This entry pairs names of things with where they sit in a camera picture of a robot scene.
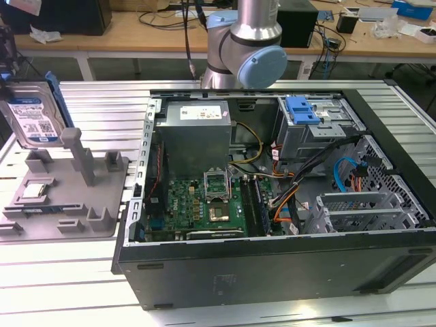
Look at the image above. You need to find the silver flat box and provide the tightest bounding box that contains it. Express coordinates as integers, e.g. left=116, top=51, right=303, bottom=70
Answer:
left=357, top=6, right=399, bottom=23

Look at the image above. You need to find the small black open box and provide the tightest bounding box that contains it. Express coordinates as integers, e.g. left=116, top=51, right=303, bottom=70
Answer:
left=335, top=12, right=360, bottom=34

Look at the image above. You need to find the black graphics card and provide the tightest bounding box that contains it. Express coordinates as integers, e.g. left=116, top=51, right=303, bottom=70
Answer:
left=185, top=230, right=246, bottom=241

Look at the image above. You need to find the blue plastic drive latch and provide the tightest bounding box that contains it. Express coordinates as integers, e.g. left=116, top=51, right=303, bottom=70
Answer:
left=285, top=97, right=323, bottom=125

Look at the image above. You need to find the grey power supply unit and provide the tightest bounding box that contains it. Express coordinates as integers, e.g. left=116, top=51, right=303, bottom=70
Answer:
left=153, top=99, right=233, bottom=173

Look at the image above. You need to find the green motherboard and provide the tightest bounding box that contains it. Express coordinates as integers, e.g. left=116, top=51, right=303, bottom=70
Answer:
left=144, top=170, right=273, bottom=239

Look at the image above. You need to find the orange yellow wire bundle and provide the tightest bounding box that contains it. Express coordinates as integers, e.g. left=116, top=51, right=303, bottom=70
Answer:
left=272, top=200, right=294, bottom=224

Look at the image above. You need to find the black cable with metal fitting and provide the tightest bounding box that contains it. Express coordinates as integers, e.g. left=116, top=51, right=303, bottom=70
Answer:
left=181, top=0, right=199, bottom=82

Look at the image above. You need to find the grey parts rack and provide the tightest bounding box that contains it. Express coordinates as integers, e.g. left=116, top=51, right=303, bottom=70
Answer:
left=0, top=127, right=132, bottom=239

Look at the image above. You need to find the black cable bundle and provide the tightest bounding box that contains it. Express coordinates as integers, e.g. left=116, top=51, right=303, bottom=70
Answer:
left=268, top=134, right=367, bottom=236

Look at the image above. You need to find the blue data wire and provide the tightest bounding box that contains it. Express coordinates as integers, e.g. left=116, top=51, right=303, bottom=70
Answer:
left=333, top=155, right=362, bottom=193

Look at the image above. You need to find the hard disk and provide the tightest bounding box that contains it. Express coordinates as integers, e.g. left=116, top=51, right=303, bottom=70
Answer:
left=0, top=70, right=74, bottom=151

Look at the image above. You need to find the clear plastic wrap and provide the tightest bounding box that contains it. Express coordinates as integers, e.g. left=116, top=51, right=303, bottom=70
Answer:
left=371, top=15, right=406, bottom=38

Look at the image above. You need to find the wooden desk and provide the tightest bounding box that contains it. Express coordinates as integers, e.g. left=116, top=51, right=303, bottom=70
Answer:
left=0, top=0, right=436, bottom=65

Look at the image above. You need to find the black orange disk power wire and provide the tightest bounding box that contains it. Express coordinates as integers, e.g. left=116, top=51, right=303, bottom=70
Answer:
left=350, top=162, right=372, bottom=192

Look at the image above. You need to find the metal optical drive cage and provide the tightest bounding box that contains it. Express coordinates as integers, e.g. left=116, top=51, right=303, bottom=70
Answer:
left=275, top=96, right=367, bottom=164

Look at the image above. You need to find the grey white wire bundle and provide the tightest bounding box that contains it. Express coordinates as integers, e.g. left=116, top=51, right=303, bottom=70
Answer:
left=230, top=162, right=296, bottom=180

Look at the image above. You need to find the black RAM slot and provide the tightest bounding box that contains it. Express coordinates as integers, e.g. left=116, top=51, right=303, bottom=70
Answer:
left=240, top=175, right=255, bottom=238
left=251, top=176, right=273, bottom=236

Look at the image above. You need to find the metal socket cover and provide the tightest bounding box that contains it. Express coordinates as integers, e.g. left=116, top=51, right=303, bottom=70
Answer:
left=203, top=168, right=230, bottom=202

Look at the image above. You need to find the metal disk bay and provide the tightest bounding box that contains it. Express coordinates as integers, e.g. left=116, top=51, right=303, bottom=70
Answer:
left=305, top=190, right=429, bottom=236

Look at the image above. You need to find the CPU socket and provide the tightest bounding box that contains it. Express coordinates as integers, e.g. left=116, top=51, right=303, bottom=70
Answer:
left=206, top=202, right=231, bottom=222

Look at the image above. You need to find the black PC case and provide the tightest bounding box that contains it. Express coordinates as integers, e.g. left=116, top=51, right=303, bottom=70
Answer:
left=111, top=87, right=436, bottom=311

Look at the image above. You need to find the black computer tower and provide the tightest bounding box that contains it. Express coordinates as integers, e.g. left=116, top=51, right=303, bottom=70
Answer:
left=0, top=0, right=113, bottom=37

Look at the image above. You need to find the crumpled white plastic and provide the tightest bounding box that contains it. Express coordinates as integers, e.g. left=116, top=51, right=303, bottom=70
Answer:
left=29, top=23, right=64, bottom=45

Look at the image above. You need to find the silver CPU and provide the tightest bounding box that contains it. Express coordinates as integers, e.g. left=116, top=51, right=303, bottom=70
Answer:
left=22, top=182, right=48, bottom=199

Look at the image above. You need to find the yellow black wire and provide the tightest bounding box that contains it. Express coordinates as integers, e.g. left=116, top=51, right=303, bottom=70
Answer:
left=231, top=121, right=265, bottom=164

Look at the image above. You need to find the blue cardboard box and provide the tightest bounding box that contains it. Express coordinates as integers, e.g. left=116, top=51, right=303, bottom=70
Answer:
left=390, top=0, right=433, bottom=18

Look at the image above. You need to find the black case fan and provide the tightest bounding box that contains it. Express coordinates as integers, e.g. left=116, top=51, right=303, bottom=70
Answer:
left=145, top=139, right=170, bottom=219

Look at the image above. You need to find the blue RAM stick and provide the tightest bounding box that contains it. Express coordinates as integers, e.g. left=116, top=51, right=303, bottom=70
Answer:
left=20, top=203, right=67, bottom=215

